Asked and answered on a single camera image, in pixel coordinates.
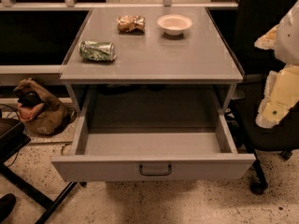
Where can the black shoe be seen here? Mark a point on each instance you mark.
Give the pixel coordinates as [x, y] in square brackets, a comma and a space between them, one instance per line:
[7, 204]

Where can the grey drawer cabinet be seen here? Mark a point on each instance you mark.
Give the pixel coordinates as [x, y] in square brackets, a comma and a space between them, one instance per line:
[197, 57]

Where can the black chair base left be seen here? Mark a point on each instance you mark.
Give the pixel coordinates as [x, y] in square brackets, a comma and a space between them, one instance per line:
[33, 165]

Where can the black office chair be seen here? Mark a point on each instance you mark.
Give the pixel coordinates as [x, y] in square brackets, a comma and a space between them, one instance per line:
[253, 19]

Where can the crumpled gold chip bag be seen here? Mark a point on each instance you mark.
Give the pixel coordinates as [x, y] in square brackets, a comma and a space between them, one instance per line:
[128, 23]

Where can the crushed green soda can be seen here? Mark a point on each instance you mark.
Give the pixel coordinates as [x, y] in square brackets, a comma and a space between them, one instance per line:
[97, 51]

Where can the brown fabric bag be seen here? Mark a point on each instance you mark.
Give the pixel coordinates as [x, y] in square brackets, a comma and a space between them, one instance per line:
[40, 111]

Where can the white paper bowl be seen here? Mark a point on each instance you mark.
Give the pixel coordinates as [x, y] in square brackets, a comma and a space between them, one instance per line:
[174, 24]

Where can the grey top drawer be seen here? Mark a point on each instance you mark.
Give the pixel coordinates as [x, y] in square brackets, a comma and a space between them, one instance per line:
[144, 135]

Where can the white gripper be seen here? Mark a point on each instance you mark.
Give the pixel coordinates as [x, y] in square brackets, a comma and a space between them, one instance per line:
[289, 37]

